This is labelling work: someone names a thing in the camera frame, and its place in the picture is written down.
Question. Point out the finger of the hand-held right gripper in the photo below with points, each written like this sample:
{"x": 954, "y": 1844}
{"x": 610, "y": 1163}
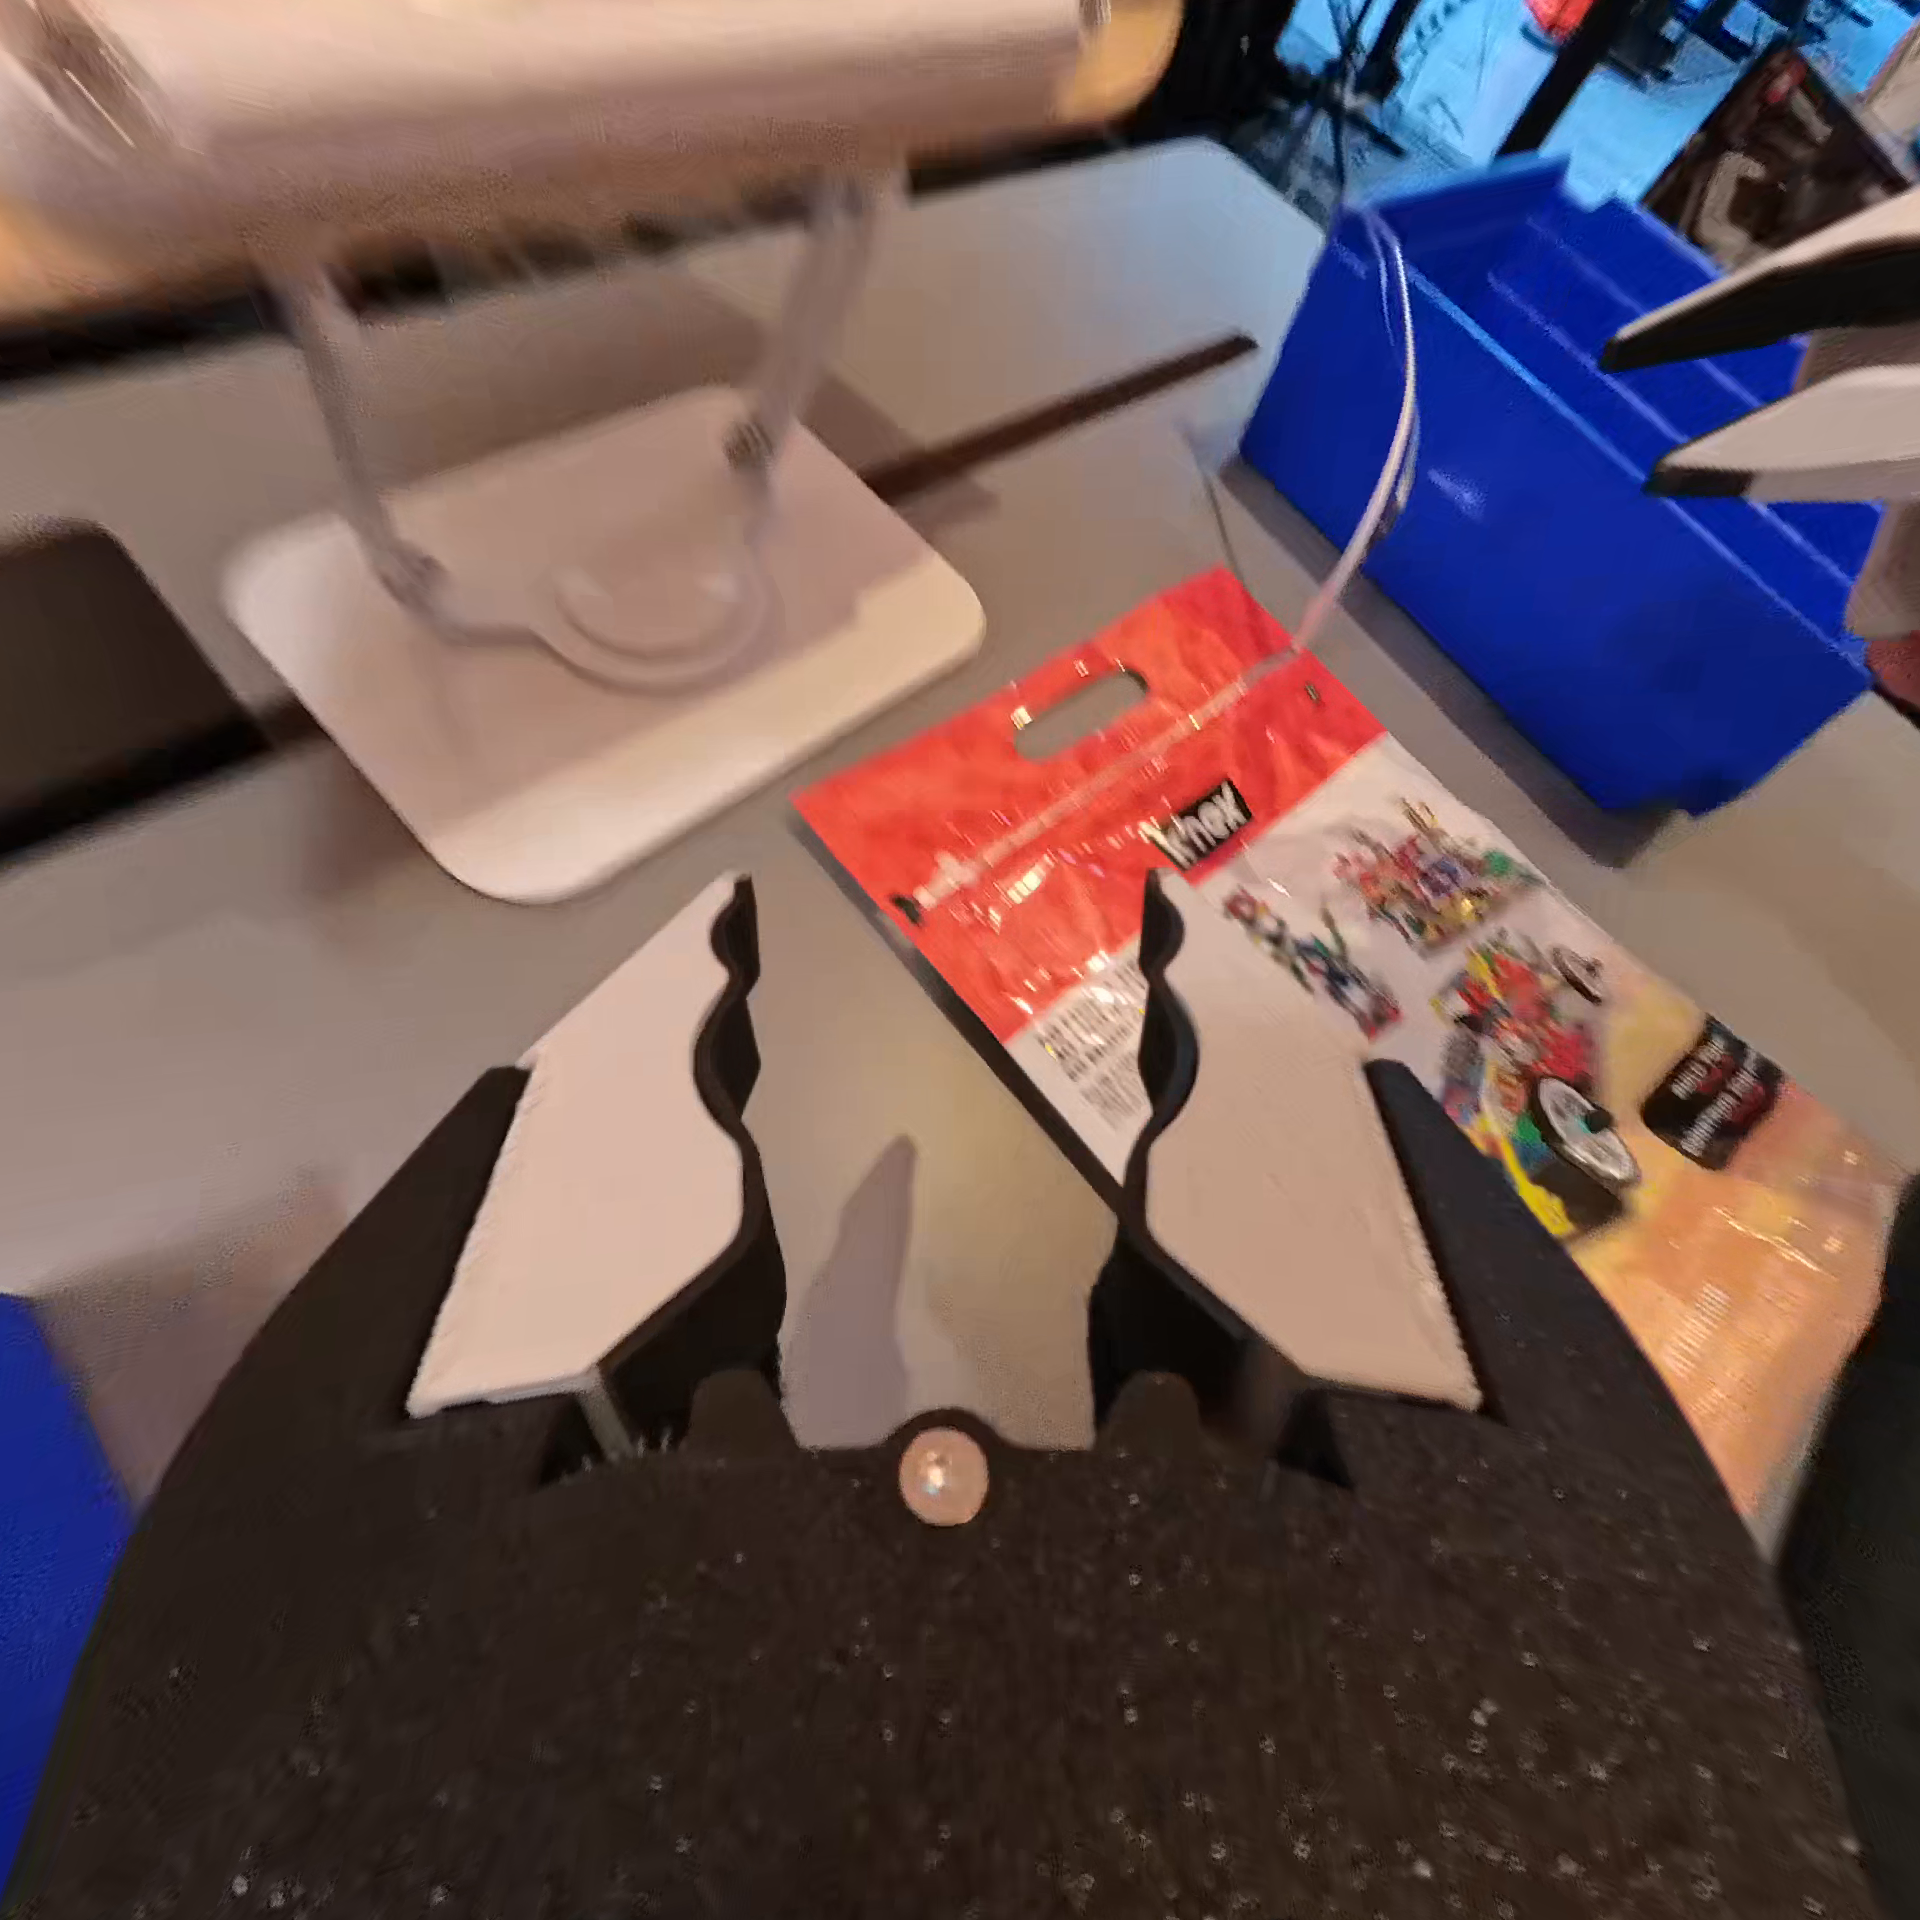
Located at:
{"x": 1800, "y": 284}
{"x": 1830, "y": 428}

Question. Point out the black product box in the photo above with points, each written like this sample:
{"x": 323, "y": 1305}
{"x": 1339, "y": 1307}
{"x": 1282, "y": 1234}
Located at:
{"x": 1757, "y": 165}

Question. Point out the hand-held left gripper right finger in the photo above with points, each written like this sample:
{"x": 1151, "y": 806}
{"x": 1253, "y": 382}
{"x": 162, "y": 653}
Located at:
{"x": 1289, "y": 1202}

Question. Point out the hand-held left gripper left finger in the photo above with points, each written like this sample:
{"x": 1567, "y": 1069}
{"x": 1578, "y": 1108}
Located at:
{"x": 600, "y": 1185}

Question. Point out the orange toy set bag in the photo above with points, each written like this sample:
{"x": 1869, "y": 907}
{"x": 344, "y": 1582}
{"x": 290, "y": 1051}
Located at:
{"x": 1200, "y": 780}

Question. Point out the white document stand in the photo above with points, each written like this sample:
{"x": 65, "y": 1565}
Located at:
{"x": 600, "y": 646}

